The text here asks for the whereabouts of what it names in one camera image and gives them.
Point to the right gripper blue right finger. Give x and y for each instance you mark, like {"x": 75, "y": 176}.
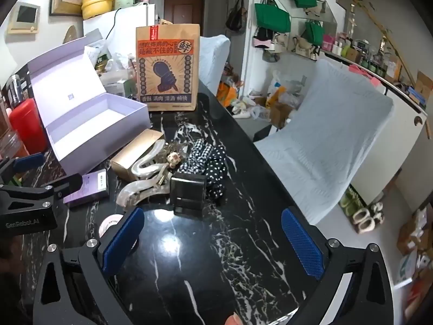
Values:
{"x": 303, "y": 245}

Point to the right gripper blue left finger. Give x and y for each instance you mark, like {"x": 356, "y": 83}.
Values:
{"x": 118, "y": 241}

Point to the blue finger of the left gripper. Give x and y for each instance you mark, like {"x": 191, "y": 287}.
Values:
{"x": 30, "y": 162}

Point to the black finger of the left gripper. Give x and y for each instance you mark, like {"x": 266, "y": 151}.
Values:
{"x": 62, "y": 187}

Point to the pink round tape measure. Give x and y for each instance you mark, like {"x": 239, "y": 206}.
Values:
{"x": 106, "y": 231}

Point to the small purple box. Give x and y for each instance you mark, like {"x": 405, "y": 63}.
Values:
{"x": 95, "y": 186}

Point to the gold cardboard box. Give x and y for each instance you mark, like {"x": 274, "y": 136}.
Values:
{"x": 123, "y": 161}

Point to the pearl wavy hair claw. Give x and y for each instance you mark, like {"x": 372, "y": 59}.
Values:
{"x": 148, "y": 177}

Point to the smoky translucent square cup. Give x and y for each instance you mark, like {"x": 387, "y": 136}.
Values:
{"x": 187, "y": 194}

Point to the gingham black white scrunchie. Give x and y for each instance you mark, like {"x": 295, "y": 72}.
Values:
{"x": 196, "y": 161}

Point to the person right hand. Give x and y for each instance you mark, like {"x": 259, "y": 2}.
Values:
{"x": 234, "y": 319}

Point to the red canister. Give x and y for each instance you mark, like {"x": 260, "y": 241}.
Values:
{"x": 25, "y": 120}

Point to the lavender open gift box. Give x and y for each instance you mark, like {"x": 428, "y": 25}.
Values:
{"x": 84, "y": 123}

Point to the near light blue covered chair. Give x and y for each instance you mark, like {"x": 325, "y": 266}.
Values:
{"x": 319, "y": 152}

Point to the light blue covered chair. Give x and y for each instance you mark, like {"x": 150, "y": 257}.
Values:
{"x": 319, "y": 152}
{"x": 214, "y": 52}

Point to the white refrigerator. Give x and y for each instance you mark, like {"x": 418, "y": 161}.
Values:
{"x": 118, "y": 27}

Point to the brown paper takeout bag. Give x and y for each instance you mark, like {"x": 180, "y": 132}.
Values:
{"x": 167, "y": 66}

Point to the yellow pot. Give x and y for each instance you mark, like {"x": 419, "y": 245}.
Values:
{"x": 93, "y": 8}

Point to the far light blue covered chair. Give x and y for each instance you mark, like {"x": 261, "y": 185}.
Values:
{"x": 214, "y": 52}

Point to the brown entrance door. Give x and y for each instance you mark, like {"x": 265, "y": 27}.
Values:
{"x": 185, "y": 12}

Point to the green tote bag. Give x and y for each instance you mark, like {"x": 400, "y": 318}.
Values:
{"x": 272, "y": 18}

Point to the wall intercom panel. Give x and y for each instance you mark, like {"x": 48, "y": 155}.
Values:
{"x": 24, "y": 19}

